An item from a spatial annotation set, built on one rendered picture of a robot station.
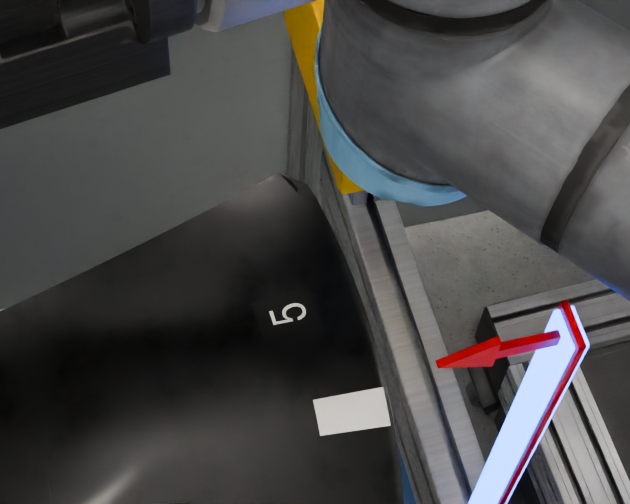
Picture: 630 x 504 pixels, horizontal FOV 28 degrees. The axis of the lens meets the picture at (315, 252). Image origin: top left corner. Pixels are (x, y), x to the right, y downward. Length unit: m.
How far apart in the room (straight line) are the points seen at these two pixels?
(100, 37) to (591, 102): 0.15
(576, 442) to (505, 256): 0.46
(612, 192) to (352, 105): 0.10
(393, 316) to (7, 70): 0.62
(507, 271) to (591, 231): 1.58
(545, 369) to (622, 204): 0.23
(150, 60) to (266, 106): 1.22
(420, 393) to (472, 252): 1.08
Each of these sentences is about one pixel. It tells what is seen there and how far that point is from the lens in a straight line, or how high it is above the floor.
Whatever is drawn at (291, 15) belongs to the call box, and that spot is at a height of 1.01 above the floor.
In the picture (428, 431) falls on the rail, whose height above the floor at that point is 0.86.
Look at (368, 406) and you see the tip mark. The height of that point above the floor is 1.18.
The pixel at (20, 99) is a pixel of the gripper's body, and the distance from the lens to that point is 0.36.
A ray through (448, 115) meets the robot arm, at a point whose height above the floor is 1.36.
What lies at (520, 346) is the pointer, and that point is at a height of 1.18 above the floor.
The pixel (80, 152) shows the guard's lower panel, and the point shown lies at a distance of 1.58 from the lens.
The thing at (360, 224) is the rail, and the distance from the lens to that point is 0.97.
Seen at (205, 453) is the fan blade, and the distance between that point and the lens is 0.54.
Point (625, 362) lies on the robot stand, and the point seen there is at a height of 0.21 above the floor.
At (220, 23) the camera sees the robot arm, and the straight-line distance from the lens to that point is 0.33.
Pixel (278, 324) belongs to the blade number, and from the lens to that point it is 0.55.
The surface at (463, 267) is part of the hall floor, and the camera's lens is 1.97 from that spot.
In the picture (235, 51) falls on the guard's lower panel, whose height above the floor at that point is 0.54.
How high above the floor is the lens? 1.69
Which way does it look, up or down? 60 degrees down
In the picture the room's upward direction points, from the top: 5 degrees clockwise
